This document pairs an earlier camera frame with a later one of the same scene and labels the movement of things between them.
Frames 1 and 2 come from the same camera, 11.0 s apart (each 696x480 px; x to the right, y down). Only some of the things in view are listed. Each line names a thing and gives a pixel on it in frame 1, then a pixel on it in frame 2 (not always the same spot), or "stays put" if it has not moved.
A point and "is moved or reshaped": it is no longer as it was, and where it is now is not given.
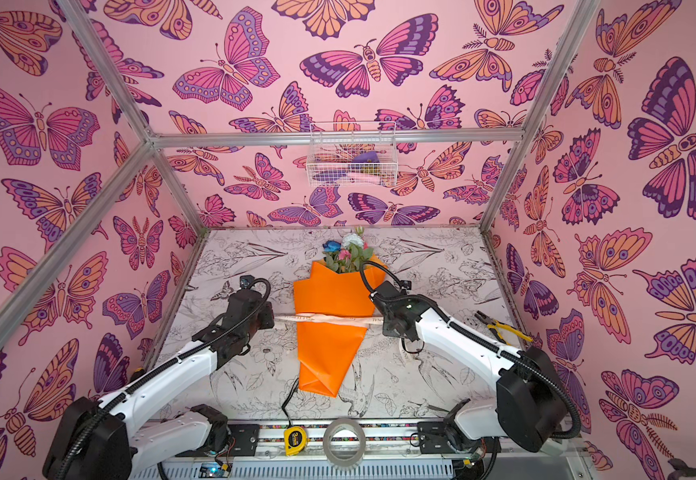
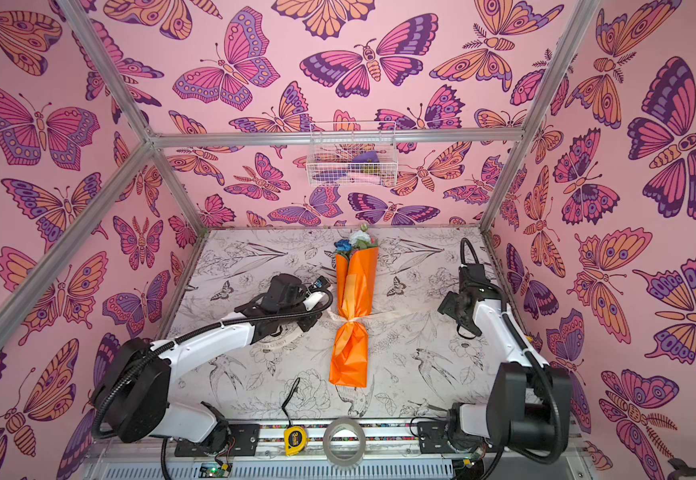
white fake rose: (352, 238) is moved or reshaped
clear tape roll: (326, 442) stays put
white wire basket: (352, 154) stays put
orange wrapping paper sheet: (327, 352) is moved or reshaped
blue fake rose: (331, 246) to (343, 245)
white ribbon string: (333, 318) is moved or reshaped
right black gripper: (388, 315) to (460, 310)
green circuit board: (212, 470) stays put
